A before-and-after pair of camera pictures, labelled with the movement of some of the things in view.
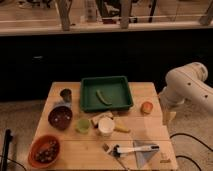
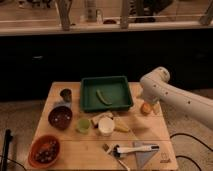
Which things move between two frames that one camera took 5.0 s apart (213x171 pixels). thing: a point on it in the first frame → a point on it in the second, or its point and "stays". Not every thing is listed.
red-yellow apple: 146,107 stays
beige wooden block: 95,119 stays
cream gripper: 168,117 → 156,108
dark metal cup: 66,95 stays
